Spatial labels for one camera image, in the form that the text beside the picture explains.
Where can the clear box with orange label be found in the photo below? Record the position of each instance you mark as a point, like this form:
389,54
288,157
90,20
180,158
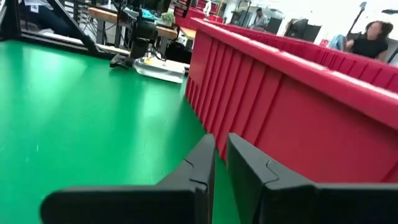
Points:
160,70

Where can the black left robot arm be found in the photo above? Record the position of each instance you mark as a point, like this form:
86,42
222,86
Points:
143,34

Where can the person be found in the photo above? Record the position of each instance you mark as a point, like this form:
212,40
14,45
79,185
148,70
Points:
371,43
259,20

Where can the black background screen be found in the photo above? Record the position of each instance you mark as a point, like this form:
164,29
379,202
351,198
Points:
303,29

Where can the red background bin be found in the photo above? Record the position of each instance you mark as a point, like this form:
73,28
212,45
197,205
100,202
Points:
194,14

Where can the black aluminium table frame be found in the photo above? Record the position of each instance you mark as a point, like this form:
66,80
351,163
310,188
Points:
62,43

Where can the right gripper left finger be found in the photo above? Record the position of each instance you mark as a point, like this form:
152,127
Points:
140,205

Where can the person's leg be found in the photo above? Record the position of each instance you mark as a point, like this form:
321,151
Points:
49,20

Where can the small potted succulent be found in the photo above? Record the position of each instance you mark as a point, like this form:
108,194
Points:
168,18

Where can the wooden background workbench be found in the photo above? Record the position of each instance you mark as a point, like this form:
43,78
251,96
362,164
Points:
105,15

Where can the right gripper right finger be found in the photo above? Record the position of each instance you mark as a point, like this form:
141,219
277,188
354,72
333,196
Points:
295,205

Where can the red plastic laundry bin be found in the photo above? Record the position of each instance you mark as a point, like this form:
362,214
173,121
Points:
280,109

